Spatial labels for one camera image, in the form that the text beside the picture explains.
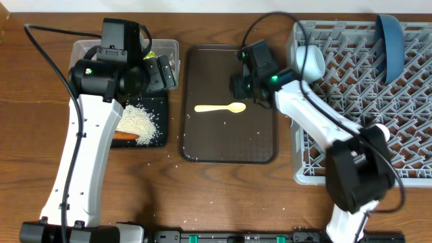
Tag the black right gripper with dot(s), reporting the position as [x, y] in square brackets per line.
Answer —
[237, 89]

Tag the pink plastic cup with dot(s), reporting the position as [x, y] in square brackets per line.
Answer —
[385, 131]

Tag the light blue bowl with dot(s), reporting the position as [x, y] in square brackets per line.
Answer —
[311, 59]

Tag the dark blue plate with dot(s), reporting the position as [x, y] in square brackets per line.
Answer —
[388, 29]

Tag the brown serving tray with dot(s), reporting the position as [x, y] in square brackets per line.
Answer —
[249, 137]

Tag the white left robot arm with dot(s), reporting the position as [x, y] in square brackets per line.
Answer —
[110, 78]

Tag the yellow plastic spoon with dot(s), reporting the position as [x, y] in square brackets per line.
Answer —
[232, 107]

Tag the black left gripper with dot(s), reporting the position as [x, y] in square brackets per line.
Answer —
[157, 81]

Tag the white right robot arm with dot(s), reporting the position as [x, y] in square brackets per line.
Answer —
[358, 168]

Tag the orange carrot piece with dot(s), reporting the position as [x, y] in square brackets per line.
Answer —
[125, 136]

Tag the white rice pile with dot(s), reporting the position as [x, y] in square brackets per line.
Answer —
[136, 120]

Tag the clear plastic waste bin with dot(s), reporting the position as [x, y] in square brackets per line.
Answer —
[168, 47]

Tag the green yellow snack wrapper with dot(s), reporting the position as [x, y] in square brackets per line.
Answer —
[151, 54]

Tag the black waste tray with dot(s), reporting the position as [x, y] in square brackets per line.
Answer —
[159, 106]

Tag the grey dishwasher rack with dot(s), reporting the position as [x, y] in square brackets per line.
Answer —
[353, 85]

